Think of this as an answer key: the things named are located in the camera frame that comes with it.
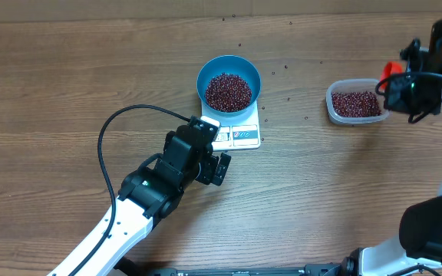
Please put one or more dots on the red beans in bowl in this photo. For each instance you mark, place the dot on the red beans in bowl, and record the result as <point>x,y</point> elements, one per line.
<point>228,93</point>

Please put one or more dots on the red measuring scoop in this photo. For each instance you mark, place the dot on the red measuring scoop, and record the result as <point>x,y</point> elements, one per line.
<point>390,68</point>

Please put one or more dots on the teal blue bowl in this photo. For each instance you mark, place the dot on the teal blue bowl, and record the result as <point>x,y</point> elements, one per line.
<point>229,64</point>

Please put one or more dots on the white digital kitchen scale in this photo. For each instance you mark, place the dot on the white digital kitchen scale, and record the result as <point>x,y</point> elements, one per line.
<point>238,131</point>

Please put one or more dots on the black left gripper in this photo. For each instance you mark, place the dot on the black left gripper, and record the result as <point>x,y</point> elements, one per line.
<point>209,164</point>

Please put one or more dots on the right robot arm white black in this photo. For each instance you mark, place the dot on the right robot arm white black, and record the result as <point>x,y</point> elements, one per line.
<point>418,244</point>

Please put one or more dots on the clear plastic container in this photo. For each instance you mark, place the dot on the clear plastic container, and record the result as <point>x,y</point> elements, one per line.
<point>348,86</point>

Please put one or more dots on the red adzuki beans pile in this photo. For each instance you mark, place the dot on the red adzuki beans pile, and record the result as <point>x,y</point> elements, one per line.
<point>356,104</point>

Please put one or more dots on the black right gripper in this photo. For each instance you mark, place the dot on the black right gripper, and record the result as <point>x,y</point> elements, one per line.
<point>394,103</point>

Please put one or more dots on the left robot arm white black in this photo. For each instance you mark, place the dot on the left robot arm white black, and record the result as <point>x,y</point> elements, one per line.
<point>148,195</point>

